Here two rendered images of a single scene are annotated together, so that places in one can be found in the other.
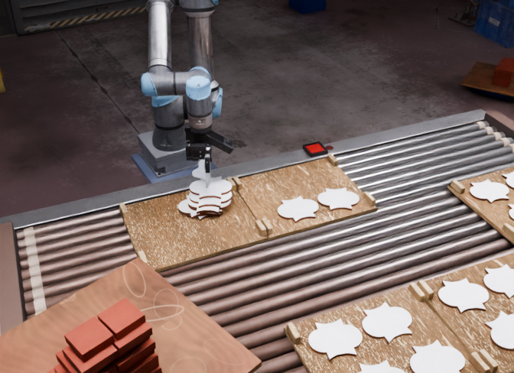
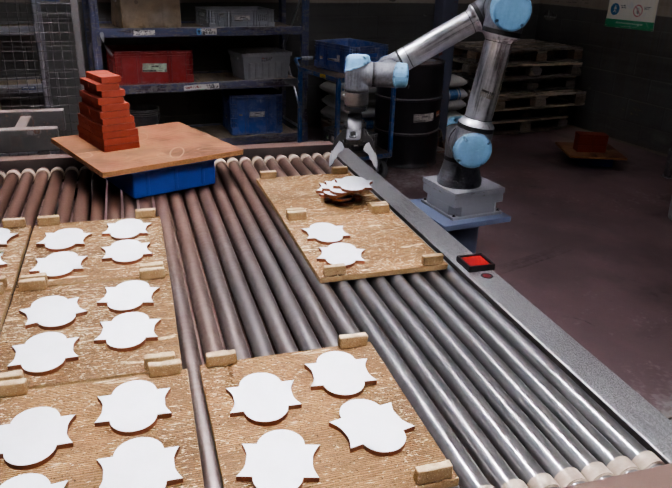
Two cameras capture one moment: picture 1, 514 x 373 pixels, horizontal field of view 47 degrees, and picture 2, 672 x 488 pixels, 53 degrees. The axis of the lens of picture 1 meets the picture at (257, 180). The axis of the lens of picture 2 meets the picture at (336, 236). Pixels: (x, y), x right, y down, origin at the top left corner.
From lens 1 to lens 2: 2.64 m
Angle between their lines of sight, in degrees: 81
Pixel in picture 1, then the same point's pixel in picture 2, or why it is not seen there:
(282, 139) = not seen: outside the picture
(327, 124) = not seen: outside the picture
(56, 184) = (632, 316)
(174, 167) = (433, 200)
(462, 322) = (94, 289)
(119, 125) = not seen: outside the picture
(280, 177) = (395, 232)
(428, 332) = (98, 270)
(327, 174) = (401, 257)
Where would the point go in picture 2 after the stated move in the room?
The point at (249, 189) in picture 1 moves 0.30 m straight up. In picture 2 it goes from (370, 217) to (375, 120)
